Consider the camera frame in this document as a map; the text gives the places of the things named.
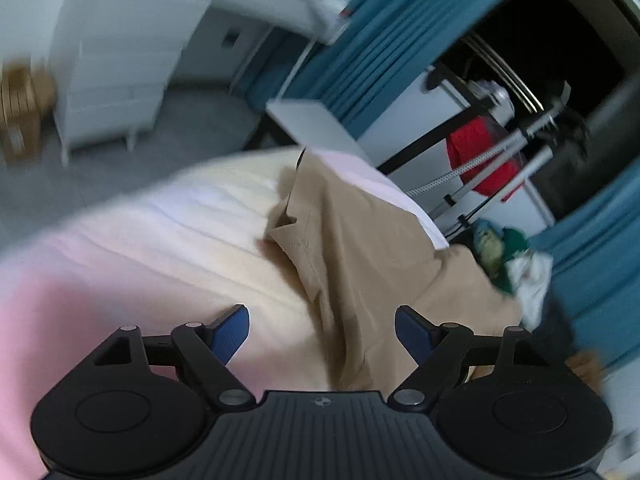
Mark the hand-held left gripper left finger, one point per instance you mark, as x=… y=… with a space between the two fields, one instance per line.
x=230 y=332

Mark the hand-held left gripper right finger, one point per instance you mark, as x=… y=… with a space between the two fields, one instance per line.
x=415 y=332

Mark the tan shirt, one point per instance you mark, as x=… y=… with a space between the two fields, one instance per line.
x=360 y=260

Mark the teal and yellow cloth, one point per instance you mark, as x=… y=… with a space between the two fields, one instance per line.
x=485 y=242

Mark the white garment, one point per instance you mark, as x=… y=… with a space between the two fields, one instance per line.
x=532 y=290

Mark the green garment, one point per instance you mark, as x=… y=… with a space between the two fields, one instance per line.
x=515 y=245

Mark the black garment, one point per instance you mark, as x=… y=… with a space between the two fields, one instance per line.
x=557 y=322

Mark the red garment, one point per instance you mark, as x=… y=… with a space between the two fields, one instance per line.
x=475 y=155

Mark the garment steamer stand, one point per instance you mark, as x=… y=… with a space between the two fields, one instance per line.
x=500 y=147

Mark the blue curtain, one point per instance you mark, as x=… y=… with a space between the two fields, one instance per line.
x=380 y=50
x=600 y=240

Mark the white dressing table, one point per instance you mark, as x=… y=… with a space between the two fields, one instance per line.
x=125 y=50

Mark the cardboard box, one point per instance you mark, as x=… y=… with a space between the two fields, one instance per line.
x=22 y=110

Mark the dark window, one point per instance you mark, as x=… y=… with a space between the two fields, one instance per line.
x=550 y=25

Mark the white chair with black frame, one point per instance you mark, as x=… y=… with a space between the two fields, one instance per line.
x=320 y=127

